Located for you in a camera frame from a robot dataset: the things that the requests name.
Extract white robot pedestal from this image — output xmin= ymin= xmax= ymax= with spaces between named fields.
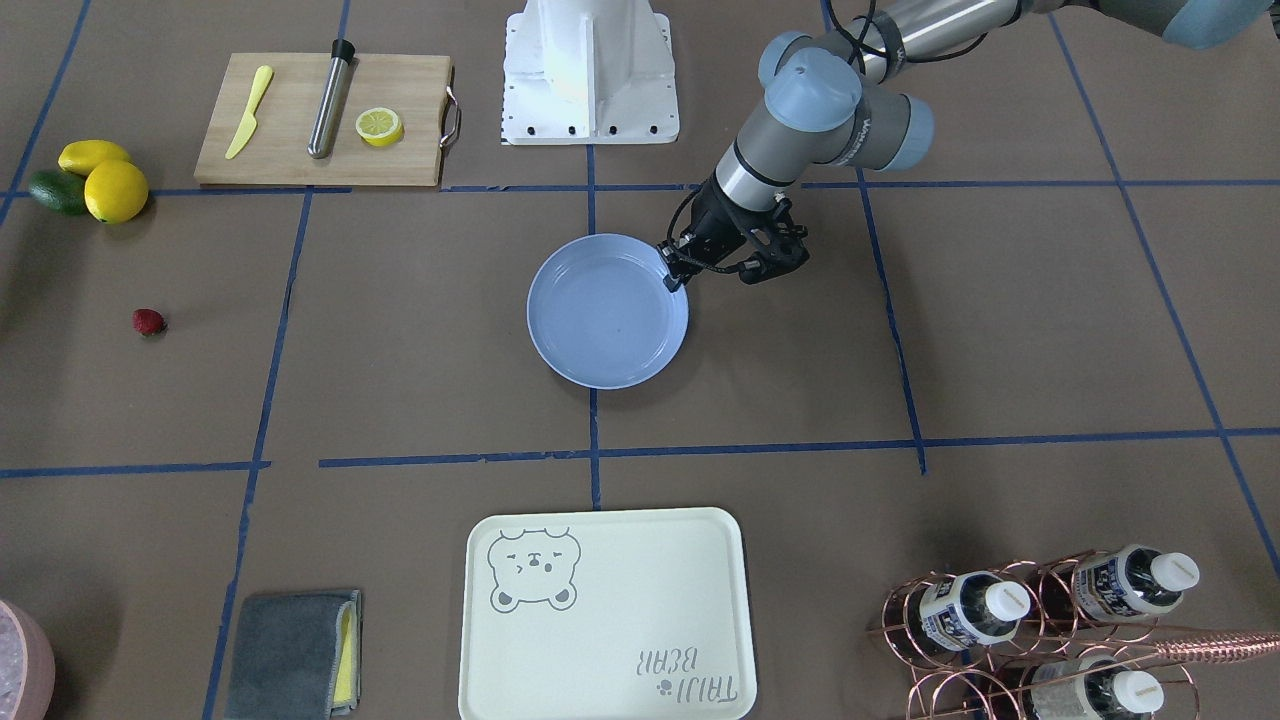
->
xmin=500 ymin=1 xmax=681 ymax=146

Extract yellow plastic knife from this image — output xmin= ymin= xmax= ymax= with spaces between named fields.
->
xmin=224 ymin=65 xmax=274 ymax=160

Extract grey folded cloth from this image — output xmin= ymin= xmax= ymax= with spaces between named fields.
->
xmin=224 ymin=588 xmax=364 ymax=719

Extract wooden cutting board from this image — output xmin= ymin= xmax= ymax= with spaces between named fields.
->
xmin=195 ymin=53 xmax=454 ymax=188

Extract round yellow lemon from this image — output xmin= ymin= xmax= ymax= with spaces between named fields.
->
xmin=84 ymin=160 xmax=150 ymax=224

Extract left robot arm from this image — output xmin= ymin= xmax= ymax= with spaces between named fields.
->
xmin=658 ymin=1 xmax=1062 ymax=292

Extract lemon half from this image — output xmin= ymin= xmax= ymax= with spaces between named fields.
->
xmin=355 ymin=108 xmax=404 ymax=149

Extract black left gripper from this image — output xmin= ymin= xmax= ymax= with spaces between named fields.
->
xmin=657 ymin=179 xmax=771 ymax=292

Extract green lime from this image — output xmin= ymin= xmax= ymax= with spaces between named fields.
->
xmin=28 ymin=170 xmax=88 ymax=217

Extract dark drink bottle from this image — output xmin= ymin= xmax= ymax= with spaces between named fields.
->
xmin=882 ymin=571 xmax=1033 ymax=664
xmin=988 ymin=655 xmax=1166 ymax=719
xmin=1033 ymin=544 xmax=1201 ymax=626

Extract oval yellow lemon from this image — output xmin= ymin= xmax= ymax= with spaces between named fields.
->
xmin=58 ymin=138 xmax=132 ymax=178

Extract cream bear tray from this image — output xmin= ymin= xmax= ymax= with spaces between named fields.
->
xmin=458 ymin=507 xmax=758 ymax=719

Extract copper wire bottle rack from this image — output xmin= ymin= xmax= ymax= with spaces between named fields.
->
xmin=865 ymin=571 xmax=1277 ymax=719

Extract blue plate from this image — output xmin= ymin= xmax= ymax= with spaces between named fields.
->
xmin=526 ymin=233 xmax=690 ymax=389

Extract steel cylinder tool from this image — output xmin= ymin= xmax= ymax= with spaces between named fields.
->
xmin=306 ymin=38 xmax=356 ymax=159

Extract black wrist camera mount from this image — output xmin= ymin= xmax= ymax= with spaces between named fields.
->
xmin=733 ymin=193 xmax=810 ymax=284

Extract pink ice bowl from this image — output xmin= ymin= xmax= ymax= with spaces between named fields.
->
xmin=1 ymin=600 xmax=56 ymax=719

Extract red strawberry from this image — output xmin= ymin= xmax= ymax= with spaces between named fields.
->
xmin=131 ymin=307 xmax=168 ymax=337

